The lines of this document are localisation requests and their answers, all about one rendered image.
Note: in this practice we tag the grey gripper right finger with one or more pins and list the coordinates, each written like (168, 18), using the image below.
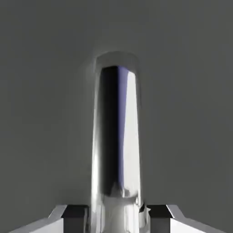
(160, 221)

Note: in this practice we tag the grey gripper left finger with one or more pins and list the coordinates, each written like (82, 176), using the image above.
(71, 221)

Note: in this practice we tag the grey painted drawer front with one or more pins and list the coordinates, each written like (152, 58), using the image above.
(36, 91)

